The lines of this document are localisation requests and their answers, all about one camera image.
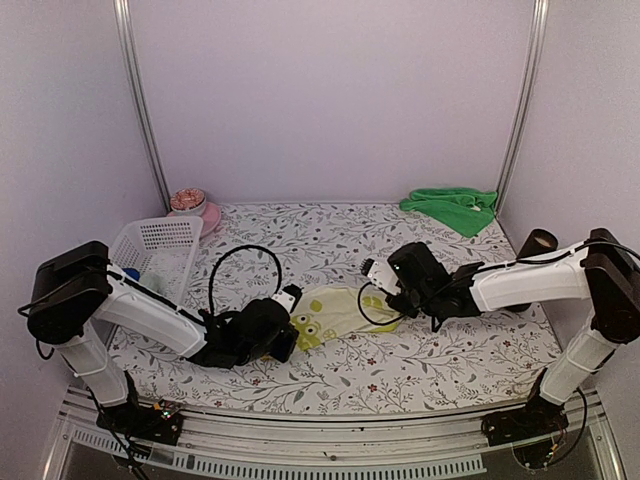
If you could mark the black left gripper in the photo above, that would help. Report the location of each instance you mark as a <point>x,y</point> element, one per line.
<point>284,353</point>

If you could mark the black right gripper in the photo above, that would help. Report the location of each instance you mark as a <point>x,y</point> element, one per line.
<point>403,308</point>

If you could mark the yellow-green crocodile towel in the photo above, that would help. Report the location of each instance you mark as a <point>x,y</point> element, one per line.
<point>326,313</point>

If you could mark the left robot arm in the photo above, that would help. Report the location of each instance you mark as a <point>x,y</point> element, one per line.
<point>82,285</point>

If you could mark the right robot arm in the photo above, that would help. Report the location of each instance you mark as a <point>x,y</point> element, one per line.
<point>598,269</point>

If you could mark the green microfiber towel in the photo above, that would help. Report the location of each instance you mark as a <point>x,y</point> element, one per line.
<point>467,211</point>

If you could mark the light green rolled towel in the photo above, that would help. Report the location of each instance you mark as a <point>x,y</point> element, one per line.
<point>154,282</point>

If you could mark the floral patterned table mat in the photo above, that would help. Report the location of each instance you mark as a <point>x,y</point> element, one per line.
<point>469,362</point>

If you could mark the white plastic basket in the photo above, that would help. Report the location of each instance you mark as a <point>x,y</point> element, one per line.
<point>165,247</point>

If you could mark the blue rolled towel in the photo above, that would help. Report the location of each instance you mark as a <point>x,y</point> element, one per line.
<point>132,273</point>

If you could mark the dark brown cylinder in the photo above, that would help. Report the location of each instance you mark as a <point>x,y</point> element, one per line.
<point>538,242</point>

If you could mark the pink plate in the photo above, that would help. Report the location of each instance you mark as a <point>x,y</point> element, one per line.
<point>209,212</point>

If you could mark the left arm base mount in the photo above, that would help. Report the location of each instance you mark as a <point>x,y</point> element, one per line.
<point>158,423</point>

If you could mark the aluminium front rail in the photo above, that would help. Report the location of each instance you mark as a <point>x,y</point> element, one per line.
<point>228,444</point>

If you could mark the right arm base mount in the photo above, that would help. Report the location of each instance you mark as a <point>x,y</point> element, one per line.
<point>537,417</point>

